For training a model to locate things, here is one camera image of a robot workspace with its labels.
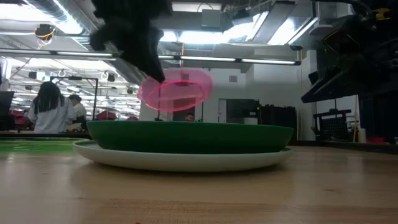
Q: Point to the black cabinet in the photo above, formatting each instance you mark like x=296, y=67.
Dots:
x=278, y=121

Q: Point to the white plastic plate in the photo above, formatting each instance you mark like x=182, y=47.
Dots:
x=186, y=161

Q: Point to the light green plastic plate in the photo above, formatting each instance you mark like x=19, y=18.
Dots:
x=31, y=146

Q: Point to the black metal frame stand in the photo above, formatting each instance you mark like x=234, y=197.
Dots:
x=94, y=93

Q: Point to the person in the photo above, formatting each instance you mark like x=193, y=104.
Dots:
x=79, y=110
x=49, y=109

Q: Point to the long ceiling tube light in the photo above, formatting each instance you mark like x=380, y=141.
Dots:
x=217, y=59

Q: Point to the pink plastic plate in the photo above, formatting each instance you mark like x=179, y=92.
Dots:
x=186, y=93

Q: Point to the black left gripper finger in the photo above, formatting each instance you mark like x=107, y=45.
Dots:
x=149, y=65

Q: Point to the grey ceiling box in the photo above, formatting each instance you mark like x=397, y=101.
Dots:
x=211, y=19

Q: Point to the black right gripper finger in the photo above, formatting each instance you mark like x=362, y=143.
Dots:
x=335, y=85

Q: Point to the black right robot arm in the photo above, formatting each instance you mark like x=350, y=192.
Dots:
x=382, y=118

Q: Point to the dark green plastic plate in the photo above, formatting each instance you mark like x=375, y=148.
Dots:
x=186, y=137

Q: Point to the red bin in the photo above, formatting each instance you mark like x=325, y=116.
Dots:
x=375, y=140

